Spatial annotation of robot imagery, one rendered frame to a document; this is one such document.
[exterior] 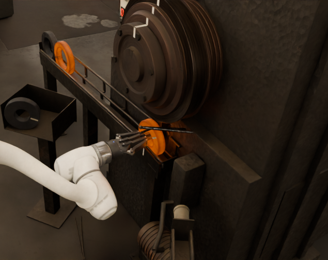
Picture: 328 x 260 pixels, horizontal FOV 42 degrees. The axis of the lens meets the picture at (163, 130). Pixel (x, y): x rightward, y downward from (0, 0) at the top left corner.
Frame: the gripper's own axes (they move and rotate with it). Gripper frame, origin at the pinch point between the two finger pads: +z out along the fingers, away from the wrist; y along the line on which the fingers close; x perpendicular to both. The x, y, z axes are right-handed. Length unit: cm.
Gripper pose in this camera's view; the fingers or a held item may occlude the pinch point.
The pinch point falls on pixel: (151, 134)
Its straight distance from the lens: 175.5
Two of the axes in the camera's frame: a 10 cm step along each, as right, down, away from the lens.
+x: 0.6, -7.7, -6.3
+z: 8.3, -3.2, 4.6
